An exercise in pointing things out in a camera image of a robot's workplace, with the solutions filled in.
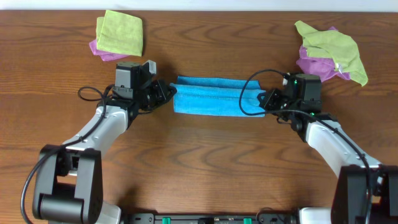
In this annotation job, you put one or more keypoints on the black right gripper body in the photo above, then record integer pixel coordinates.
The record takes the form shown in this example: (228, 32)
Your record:
(277, 102)

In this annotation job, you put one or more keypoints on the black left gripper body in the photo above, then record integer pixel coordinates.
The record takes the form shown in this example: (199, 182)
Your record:
(160, 92)

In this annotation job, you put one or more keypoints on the blue microfiber cloth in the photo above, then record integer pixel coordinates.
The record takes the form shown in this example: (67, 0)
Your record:
(217, 97)

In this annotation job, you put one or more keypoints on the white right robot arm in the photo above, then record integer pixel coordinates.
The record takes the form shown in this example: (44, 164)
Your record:
(366, 190)

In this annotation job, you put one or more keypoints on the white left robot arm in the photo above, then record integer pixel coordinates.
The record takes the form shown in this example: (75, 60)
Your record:
(68, 177)

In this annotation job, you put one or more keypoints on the crumpled purple cloth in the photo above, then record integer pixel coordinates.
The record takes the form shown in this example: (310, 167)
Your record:
(314, 55)

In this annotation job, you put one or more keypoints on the folded purple cloth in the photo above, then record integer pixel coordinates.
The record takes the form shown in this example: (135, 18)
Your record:
(105, 56)

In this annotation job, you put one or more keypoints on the folded green cloth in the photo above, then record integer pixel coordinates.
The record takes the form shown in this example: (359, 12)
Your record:
(120, 33)

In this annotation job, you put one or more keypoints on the crumpled green cloth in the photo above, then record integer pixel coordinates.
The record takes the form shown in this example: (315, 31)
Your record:
(345, 52)

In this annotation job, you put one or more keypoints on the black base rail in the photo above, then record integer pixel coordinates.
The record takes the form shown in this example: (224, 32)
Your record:
(262, 218)

